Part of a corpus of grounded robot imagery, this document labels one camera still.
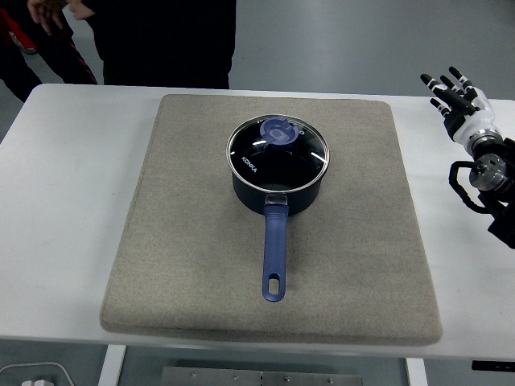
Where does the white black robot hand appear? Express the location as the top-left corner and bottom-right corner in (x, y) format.
(420, 66), (499, 144)

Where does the black table control panel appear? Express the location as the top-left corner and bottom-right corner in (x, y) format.
(471, 360), (515, 372)

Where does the white table leg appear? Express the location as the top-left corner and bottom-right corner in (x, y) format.
(97, 344), (128, 386)
(404, 356), (428, 386)

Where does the person's hand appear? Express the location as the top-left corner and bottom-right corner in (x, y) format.
(27, 0), (64, 35)
(71, 0), (97, 20)

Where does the beige fabric mat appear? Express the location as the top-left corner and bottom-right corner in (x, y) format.
(99, 93), (444, 346)

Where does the white cable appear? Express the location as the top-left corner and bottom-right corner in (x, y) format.
(0, 361), (76, 386)

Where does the glass pot lid blue knob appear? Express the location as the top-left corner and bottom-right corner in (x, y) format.
(225, 113), (332, 193)

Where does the grey metal plate with screws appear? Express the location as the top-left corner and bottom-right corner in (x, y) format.
(160, 365), (364, 386)

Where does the dark blue saucepan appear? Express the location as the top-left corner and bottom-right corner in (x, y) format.
(230, 160), (325, 303)

